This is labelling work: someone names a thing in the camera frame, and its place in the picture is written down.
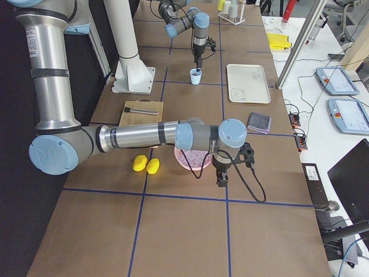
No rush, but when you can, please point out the teach pendant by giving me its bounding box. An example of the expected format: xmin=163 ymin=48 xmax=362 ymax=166
xmin=327 ymin=98 xmax=368 ymax=135
xmin=316 ymin=66 xmax=360 ymax=96

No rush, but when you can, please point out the upper yellow lemon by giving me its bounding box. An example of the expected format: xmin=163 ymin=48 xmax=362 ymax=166
xmin=132 ymin=155 xmax=148 ymax=172

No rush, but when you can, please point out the grey folded cloth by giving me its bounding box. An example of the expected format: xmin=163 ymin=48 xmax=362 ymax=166
xmin=247 ymin=112 xmax=272 ymax=134

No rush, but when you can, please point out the lower yellow lemon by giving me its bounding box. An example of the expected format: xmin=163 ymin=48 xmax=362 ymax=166
xmin=146 ymin=158 xmax=160 ymax=175

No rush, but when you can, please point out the lower teach pendant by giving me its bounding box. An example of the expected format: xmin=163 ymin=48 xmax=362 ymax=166
xmin=327 ymin=98 xmax=368 ymax=135

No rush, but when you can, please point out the white wire cup rack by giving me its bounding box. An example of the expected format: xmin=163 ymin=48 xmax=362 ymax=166
xmin=217 ymin=0 xmax=246 ymax=25

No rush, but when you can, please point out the wooden cutting board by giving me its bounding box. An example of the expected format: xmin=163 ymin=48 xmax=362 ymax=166
xmin=118 ymin=100 xmax=164 ymax=149

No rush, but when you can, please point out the clear ice cubes pile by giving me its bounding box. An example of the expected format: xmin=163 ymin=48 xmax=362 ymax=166
xmin=178 ymin=148 xmax=211 ymax=168

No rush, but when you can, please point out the aluminium frame post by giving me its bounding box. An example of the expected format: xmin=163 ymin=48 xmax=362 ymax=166
xmin=276 ymin=0 xmax=327 ymax=89

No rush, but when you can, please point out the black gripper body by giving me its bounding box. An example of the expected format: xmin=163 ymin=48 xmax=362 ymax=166
xmin=212 ymin=143 xmax=255 ymax=174
xmin=192 ymin=38 xmax=216 ymax=60

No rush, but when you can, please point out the light blue plastic cup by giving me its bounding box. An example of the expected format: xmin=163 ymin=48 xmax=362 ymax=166
xmin=190 ymin=68 xmax=202 ymax=85

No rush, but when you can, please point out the yellow upturned cup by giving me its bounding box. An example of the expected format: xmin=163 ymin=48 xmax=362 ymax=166
xmin=217 ymin=0 xmax=225 ymax=12

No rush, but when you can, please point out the upper teach pendant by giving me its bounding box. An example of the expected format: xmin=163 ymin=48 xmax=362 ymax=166
xmin=316 ymin=66 xmax=360 ymax=96

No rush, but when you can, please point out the steel muddler black tip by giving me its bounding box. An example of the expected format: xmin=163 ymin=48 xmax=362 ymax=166
xmin=123 ymin=107 xmax=159 ymax=115

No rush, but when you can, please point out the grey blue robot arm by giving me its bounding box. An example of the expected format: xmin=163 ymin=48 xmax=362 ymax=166
xmin=158 ymin=1 xmax=216 ymax=72
xmin=7 ymin=1 xmax=256 ymax=187

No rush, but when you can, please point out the cream bear tray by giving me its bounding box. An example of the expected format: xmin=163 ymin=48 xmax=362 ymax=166
xmin=227 ymin=63 xmax=271 ymax=104

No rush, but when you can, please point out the white upturned cup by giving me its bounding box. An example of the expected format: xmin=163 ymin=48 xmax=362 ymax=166
xmin=223 ymin=1 xmax=232 ymax=14

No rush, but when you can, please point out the yellow cloth on desk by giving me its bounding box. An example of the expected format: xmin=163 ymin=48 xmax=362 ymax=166
xmin=266 ymin=33 xmax=292 ymax=52

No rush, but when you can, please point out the yellow lemon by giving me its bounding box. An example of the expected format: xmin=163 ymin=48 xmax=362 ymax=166
xmin=132 ymin=155 xmax=148 ymax=172
xmin=146 ymin=158 xmax=160 ymax=175

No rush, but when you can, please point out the black monitor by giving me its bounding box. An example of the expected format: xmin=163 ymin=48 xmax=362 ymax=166
xmin=328 ymin=138 xmax=369 ymax=219

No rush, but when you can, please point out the pink bowl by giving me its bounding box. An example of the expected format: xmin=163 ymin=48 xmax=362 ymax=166
xmin=174 ymin=146 xmax=213 ymax=171

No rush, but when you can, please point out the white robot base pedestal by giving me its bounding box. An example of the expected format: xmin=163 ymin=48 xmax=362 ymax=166
xmin=104 ymin=0 xmax=155 ymax=95

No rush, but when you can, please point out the black box with label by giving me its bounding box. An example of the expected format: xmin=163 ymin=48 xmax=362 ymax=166
xmin=302 ymin=163 xmax=329 ymax=210

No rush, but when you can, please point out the orange black connector box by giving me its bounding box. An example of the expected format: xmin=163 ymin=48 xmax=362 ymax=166
xmin=288 ymin=113 xmax=301 ymax=128

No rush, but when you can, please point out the grey upturned cup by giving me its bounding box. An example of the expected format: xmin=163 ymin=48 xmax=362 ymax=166
xmin=228 ymin=4 xmax=238 ymax=18

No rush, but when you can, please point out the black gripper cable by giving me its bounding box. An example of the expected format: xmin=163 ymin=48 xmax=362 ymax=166
xmin=171 ymin=0 xmax=216 ymax=62
xmin=184 ymin=149 xmax=266 ymax=203

